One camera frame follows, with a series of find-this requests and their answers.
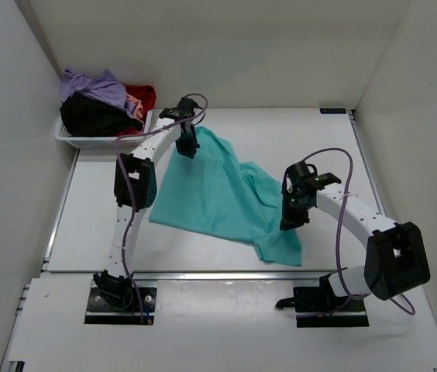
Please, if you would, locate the teal t shirt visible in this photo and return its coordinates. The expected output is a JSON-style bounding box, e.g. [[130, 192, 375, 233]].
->
[[149, 127, 302, 266]]

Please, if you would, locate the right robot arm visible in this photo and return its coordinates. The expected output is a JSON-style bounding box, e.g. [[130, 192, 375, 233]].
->
[[280, 173, 431, 311]]

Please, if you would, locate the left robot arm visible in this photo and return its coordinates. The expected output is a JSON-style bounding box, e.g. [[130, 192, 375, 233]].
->
[[94, 98, 205, 313]]

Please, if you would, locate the pink t shirt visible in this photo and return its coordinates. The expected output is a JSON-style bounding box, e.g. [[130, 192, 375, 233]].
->
[[125, 93, 144, 122]]

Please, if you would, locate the white plastic basket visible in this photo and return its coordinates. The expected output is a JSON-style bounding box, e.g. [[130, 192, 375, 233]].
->
[[54, 115, 145, 150]]

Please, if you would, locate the red t shirt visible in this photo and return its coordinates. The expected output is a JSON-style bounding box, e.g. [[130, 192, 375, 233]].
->
[[117, 85, 157, 136]]

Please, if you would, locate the purple t shirt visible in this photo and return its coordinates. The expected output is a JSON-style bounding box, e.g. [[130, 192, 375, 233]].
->
[[61, 69, 126, 110]]

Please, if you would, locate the black label sticker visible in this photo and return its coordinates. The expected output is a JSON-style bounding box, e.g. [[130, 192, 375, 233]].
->
[[319, 108, 346, 115]]

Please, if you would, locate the black t shirt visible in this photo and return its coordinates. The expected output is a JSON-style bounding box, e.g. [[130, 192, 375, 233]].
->
[[60, 93, 143, 137]]

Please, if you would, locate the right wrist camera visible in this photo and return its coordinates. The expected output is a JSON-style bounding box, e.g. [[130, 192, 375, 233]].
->
[[285, 161, 318, 188]]

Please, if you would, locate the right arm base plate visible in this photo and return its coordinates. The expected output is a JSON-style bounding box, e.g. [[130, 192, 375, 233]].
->
[[293, 277, 370, 328]]

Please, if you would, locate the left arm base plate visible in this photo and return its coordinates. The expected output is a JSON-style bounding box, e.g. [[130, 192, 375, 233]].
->
[[84, 281, 157, 326]]

